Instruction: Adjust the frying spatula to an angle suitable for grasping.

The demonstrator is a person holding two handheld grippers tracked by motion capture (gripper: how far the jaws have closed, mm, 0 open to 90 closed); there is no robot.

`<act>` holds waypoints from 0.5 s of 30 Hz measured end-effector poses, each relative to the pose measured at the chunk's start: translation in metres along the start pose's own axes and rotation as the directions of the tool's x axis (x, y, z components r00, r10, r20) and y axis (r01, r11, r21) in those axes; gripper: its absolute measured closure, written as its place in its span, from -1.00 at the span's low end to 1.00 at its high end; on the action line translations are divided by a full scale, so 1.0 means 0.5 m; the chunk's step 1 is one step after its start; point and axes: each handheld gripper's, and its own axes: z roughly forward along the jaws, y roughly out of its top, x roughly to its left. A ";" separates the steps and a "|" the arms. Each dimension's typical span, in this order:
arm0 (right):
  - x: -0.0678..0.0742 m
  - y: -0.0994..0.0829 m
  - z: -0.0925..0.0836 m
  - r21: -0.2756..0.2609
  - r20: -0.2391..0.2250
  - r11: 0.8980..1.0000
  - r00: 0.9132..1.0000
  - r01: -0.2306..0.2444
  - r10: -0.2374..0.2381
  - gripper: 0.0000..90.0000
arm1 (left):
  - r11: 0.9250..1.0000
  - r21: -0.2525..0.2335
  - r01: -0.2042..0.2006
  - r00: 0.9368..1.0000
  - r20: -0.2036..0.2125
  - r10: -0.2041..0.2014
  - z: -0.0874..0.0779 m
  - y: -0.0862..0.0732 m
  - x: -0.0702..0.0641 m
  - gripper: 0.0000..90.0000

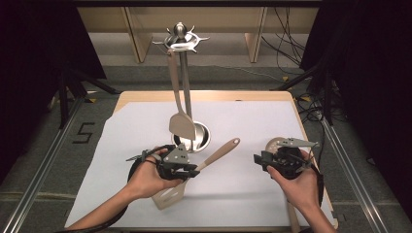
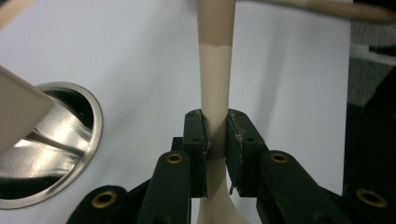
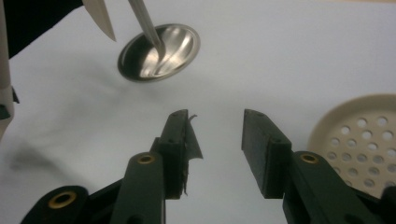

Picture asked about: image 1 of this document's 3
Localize light wooden shelf unit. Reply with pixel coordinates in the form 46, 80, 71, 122
77, 6, 320, 64

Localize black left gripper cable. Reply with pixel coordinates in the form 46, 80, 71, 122
53, 144, 178, 233

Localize black stand legs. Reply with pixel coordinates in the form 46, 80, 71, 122
271, 62, 335, 126
57, 67, 121, 130

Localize white floor cable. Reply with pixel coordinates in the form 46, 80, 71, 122
193, 63, 284, 83

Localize steel utensil rack stand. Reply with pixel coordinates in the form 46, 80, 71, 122
152, 21, 212, 153

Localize beige slotted spatula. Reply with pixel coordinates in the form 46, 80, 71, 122
151, 137, 241, 212

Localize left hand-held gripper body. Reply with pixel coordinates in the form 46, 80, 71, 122
156, 143, 198, 182

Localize black curtain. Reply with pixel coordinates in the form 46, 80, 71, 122
0, 0, 107, 183
299, 0, 412, 222

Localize beige solid spatula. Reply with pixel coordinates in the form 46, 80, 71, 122
166, 48, 197, 141

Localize metal floor rail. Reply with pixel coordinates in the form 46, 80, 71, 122
1, 96, 86, 233
320, 116, 387, 233

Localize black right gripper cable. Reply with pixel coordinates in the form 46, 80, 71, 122
302, 145, 326, 209

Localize person's left hand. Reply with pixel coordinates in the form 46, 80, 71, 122
127, 147, 185, 200

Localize beige perforated skimmer spoon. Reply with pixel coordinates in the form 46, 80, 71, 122
265, 136, 301, 233

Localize wooden board with white sheet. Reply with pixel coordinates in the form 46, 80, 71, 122
64, 100, 336, 228

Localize black floor cables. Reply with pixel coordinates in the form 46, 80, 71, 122
260, 7, 307, 76
294, 92, 328, 167

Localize person's right hand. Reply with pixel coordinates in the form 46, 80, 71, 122
266, 150, 321, 212

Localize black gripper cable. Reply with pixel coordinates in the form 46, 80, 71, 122
302, 145, 326, 209
53, 144, 178, 233

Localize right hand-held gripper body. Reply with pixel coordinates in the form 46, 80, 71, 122
261, 137, 320, 181

